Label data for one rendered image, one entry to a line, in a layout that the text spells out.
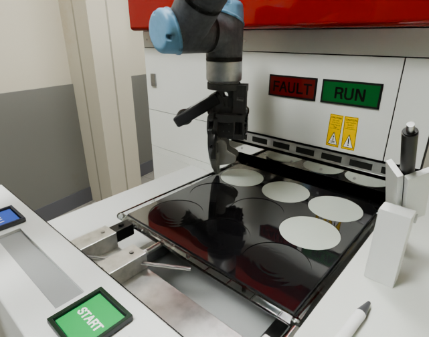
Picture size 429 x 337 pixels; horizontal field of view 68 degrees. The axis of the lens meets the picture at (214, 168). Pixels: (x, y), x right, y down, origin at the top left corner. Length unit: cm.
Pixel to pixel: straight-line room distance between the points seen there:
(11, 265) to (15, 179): 192
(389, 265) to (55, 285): 35
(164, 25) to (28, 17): 181
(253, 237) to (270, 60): 43
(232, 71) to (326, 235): 36
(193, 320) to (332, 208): 35
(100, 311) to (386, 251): 29
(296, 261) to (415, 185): 22
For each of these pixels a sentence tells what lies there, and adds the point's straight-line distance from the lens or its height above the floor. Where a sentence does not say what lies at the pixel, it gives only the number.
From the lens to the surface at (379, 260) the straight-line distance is 38.
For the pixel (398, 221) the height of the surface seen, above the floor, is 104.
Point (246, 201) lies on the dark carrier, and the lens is 65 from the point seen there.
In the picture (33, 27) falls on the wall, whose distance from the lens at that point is 236.
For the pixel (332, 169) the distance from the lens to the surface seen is 74.
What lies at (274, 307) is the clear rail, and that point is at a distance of 43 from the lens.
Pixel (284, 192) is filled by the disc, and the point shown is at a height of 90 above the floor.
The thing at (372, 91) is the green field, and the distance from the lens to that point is 70.
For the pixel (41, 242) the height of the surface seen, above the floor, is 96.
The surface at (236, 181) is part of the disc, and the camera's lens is 73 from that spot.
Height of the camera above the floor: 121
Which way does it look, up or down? 23 degrees down
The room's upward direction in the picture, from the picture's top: straight up
